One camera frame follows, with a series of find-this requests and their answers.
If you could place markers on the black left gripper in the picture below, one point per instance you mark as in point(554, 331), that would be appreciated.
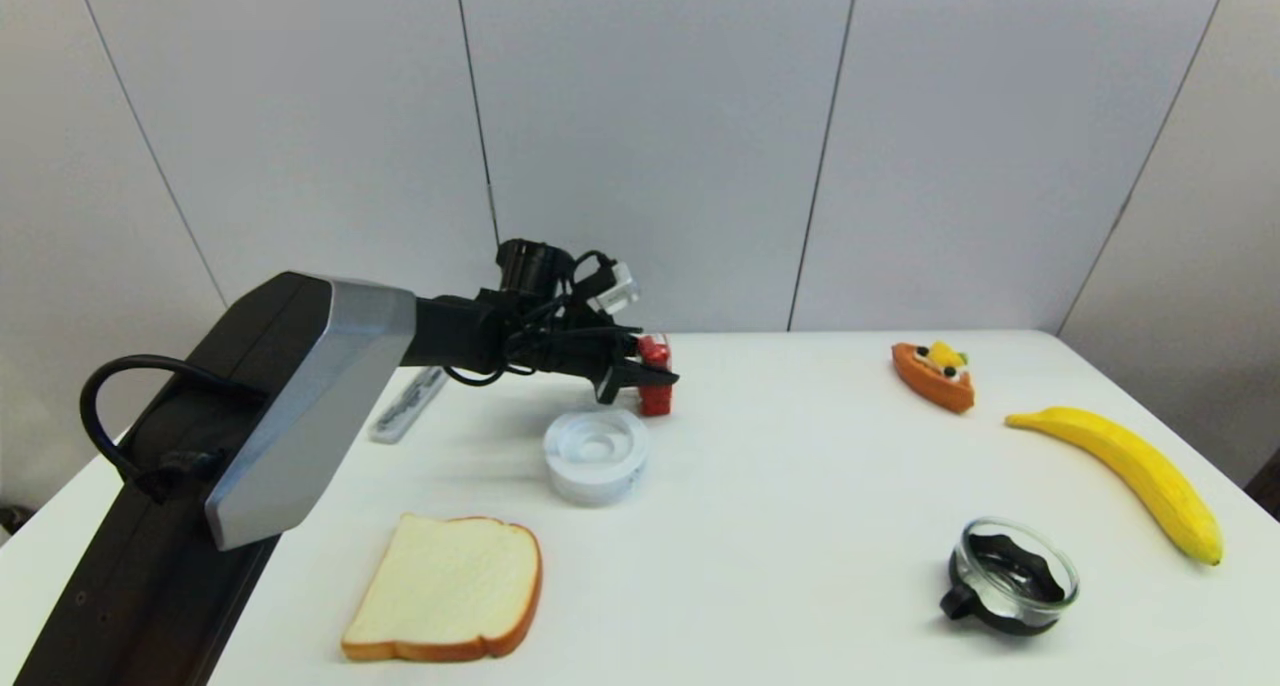
point(550, 338)

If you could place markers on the red milk carton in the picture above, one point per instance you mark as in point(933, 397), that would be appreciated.
point(657, 398)

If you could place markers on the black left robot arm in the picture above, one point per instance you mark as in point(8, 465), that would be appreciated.
point(300, 386)

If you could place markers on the white round tape dispenser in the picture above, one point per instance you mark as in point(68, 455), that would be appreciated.
point(596, 456)

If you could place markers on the grey white pen case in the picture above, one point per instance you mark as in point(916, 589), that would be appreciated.
point(400, 421)

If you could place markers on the slice of white bread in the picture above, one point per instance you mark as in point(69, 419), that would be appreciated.
point(450, 586)

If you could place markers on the orange fruit tart slice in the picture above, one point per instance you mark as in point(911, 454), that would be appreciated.
point(934, 380)

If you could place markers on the yellow banana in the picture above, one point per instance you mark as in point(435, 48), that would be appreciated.
point(1132, 461)

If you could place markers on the dark object beside table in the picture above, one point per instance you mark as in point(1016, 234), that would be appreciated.
point(10, 519)

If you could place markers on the dark brown object behind table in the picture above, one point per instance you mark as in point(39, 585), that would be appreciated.
point(1268, 488)

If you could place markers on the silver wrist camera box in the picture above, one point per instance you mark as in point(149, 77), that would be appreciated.
point(618, 288)

